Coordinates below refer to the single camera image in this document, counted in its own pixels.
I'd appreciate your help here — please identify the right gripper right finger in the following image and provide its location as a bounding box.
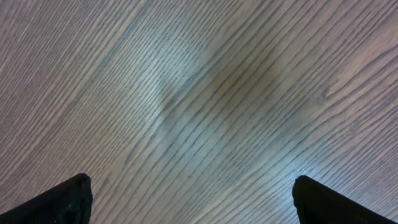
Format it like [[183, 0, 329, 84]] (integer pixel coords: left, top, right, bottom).
[[292, 175, 397, 224]]

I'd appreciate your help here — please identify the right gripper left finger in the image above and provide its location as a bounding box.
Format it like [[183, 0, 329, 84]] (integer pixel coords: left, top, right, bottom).
[[1, 173, 93, 224]]

